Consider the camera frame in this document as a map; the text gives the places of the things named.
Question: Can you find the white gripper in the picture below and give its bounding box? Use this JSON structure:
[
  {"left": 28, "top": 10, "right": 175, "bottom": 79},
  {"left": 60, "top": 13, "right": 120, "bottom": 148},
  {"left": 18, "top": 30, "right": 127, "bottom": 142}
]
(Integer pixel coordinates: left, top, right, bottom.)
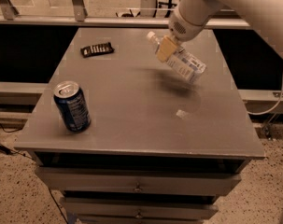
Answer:
[{"left": 156, "top": 0, "right": 223, "bottom": 63}]

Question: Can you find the blue label plastic water bottle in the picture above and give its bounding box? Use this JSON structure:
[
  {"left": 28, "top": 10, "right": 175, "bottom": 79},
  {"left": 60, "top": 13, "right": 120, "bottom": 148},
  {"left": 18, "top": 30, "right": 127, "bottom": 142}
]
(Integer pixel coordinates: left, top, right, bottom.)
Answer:
[{"left": 147, "top": 31, "right": 206, "bottom": 83}]

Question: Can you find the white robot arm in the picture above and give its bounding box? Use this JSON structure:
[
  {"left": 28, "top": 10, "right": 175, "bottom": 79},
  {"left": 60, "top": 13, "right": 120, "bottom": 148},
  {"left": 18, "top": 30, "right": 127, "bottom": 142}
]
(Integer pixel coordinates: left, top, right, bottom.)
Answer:
[{"left": 157, "top": 0, "right": 283, "bottom": 62}]

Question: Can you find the black snack bar wrapper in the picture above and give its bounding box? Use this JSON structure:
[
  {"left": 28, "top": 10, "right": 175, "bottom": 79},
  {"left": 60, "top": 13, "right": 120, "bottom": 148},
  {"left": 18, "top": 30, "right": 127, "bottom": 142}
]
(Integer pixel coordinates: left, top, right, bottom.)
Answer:
[{"left": 80, "top": 42, "right": 114, "bottom": 58}]

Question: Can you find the grey drawer cabinet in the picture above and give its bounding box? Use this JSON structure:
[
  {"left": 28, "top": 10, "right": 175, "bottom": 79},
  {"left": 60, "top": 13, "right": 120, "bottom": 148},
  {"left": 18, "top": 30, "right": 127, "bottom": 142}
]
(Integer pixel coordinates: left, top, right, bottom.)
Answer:
[{"left": 16, "top": 28, "right": 264, "bottom": 224}]

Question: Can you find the blue soda can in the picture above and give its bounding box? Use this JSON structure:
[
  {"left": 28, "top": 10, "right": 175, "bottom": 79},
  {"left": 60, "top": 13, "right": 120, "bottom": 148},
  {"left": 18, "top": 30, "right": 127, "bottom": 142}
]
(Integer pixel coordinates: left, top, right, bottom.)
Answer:
[{"left": 53, "top": 81, "right": 91, "bottom": 133}]

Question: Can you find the top grey drawer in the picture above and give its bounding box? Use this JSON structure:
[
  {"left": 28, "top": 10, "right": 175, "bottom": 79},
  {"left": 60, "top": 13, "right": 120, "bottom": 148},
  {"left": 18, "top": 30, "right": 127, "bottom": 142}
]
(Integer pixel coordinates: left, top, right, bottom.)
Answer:
[{"left": 35, "top": 167, "right": 241, "bottom": 196}]

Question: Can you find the grey drawer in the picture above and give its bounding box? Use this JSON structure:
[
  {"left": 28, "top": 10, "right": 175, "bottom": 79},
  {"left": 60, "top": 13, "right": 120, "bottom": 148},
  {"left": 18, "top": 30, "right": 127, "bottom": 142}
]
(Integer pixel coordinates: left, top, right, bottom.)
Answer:
[
  {"left": 60, "top": 198, "right": 218, "bottom": 220},
  {"left": 35, "top": 167, "right": 241, "bottom": 196}
]

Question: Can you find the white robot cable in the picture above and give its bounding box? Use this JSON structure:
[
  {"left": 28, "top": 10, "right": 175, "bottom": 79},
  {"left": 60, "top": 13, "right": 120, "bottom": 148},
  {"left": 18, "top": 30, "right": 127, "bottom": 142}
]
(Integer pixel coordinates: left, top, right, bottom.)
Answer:
[{"left": 247, "top": 61, "right": 283, "bottom": 116}]

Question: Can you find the metal railing frame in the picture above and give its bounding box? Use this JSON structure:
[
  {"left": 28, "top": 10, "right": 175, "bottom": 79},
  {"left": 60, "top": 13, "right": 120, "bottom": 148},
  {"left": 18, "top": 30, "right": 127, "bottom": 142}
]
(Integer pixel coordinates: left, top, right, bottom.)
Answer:
[{"left": 0, "top": 0, "right": 283, "bottom": 31}]

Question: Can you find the black floor cable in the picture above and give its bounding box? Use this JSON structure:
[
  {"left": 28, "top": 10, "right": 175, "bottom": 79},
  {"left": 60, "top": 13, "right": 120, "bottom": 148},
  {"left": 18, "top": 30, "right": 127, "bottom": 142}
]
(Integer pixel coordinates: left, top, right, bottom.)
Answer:
[{"left": 0, "top": 119, "right": 69, "bottom": 224}]

